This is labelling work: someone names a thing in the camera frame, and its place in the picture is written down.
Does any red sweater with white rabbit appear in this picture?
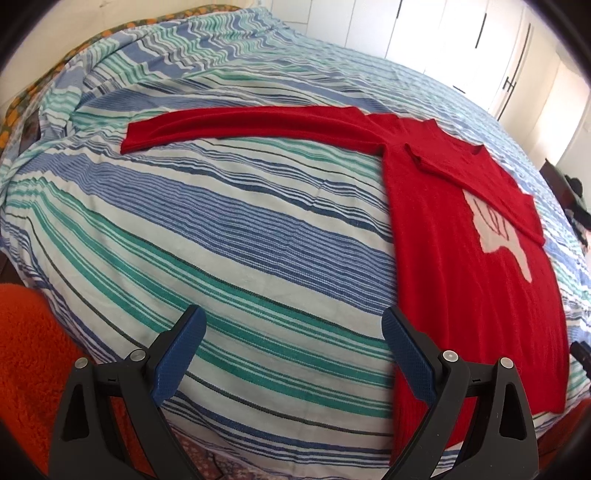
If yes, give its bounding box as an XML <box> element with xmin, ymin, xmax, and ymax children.
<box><xmin>119</xmin><ymin>105</ymin><xmax>570</xmax><ymax>467</ymax></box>

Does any pile of clothes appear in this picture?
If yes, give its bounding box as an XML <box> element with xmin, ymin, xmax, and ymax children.
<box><xmin>564</xmin><ymin>175</ymin><xmax>590</xmax><ymax>256</ymax></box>

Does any orange red blanket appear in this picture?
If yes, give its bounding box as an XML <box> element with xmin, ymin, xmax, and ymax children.
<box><xmin>0</xmin><ymin>283</ymin><xmax>158</xmax><ymax>478</ymax></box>

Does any dark wooden nightstand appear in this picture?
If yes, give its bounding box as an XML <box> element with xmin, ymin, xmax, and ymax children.
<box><xmin>540</xmin><ymin>160</ymin><xmax>576</xmax><ymax>209</ymax></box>

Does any blue green striped bedspread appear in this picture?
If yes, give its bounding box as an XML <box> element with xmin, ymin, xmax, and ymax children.
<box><xmin>1</xmin><ymin>8</ymin><xmax>590</xmax><ymax>479</ymax></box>

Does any white built-in wardrobe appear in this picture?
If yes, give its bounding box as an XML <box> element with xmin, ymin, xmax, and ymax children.
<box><xmin>257</xmin><ymin>0</ymin><xmax>537</xmax><ymax>119</ymax></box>

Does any orange patterned bedsheet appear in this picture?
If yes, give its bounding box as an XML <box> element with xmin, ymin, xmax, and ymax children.
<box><xmin>0</xmin><ymin>3</ymin><xmax>246</xmax><ymax>149</ymax></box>

